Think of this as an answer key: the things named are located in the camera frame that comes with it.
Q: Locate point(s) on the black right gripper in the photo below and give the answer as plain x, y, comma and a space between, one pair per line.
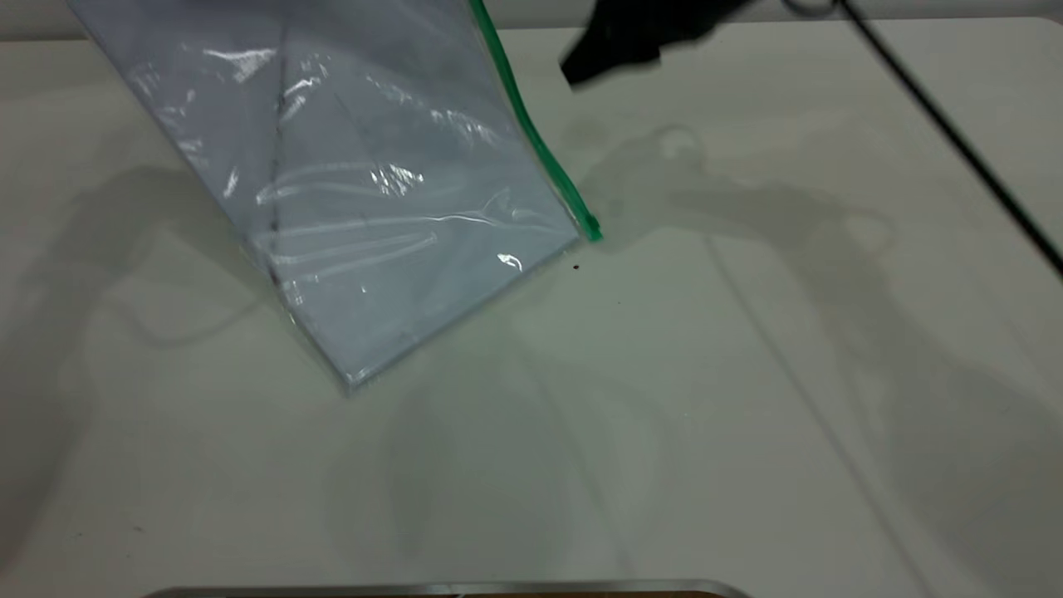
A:
673, 18

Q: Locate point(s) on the green zipper slider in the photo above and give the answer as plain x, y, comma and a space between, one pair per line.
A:
591, 226

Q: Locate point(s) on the clear plastic green-zip bag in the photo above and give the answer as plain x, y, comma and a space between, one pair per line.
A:
357, 183

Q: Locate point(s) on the silver metal bar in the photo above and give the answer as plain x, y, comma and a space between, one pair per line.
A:
448, 589

